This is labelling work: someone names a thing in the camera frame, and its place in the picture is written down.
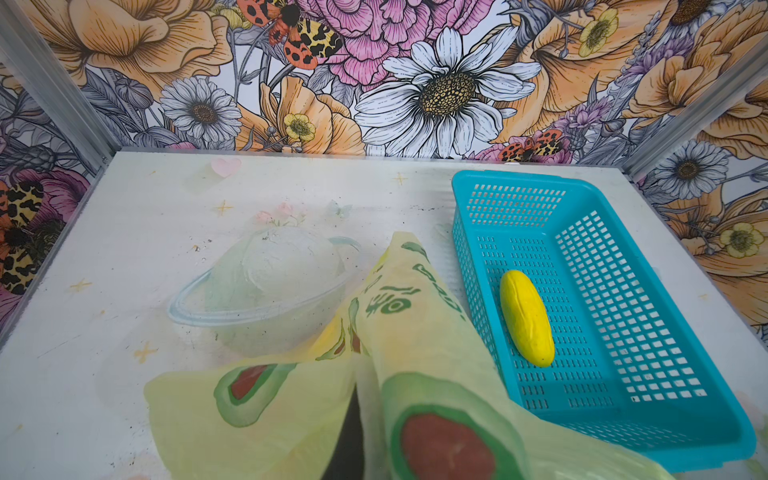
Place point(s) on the teal plastic mesh basket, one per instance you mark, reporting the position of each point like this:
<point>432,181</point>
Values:
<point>628,368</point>

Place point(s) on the aluminium frame corner post left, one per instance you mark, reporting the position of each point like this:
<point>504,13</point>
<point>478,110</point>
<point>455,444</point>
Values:
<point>33,63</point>

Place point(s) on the aluminium frame corner post right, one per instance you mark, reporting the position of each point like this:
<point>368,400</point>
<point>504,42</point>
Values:
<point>732,86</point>

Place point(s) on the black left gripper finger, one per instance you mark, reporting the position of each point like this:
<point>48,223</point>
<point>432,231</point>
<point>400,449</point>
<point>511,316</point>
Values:
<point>348,459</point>

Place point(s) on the aluminium frame corner post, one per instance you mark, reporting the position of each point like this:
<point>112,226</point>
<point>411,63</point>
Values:
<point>732,86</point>
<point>33,63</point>

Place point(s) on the yellow-green plastic bag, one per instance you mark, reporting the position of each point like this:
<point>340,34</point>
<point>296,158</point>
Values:
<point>432,403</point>

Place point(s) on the yellow toy banana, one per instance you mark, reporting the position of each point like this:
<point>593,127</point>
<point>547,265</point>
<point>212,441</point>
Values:
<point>526,318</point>

